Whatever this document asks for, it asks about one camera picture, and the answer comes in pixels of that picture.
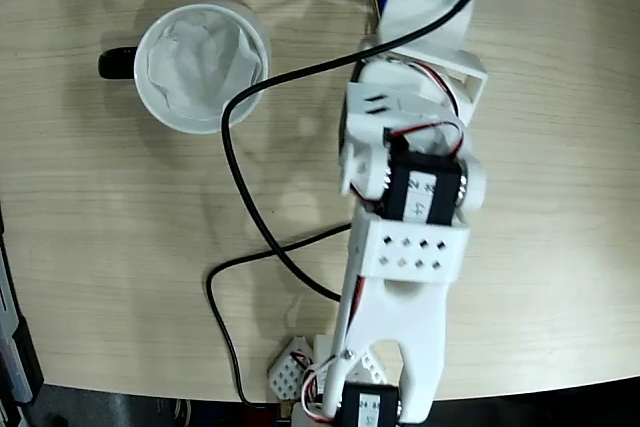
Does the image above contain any white mug black handle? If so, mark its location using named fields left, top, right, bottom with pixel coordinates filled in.
left=97, top=2, right=271, bottom=137

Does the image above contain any white perforated arm base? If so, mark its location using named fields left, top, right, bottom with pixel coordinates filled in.
left=268, top=334, right=387, bottom=401

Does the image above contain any gray black equipment rack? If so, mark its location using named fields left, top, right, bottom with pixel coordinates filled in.
left=0, top=199, right=45, bottom=427

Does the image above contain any black camera cable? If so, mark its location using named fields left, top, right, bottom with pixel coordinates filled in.
left=206, top=0, right=482, bottom=407

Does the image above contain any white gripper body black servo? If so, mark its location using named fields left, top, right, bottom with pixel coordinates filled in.
left=349, top=36, right=490, bottom=128

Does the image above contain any white crumpled paper tissue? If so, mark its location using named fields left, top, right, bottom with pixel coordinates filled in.
left=146, top=16, right=265, bottom=122

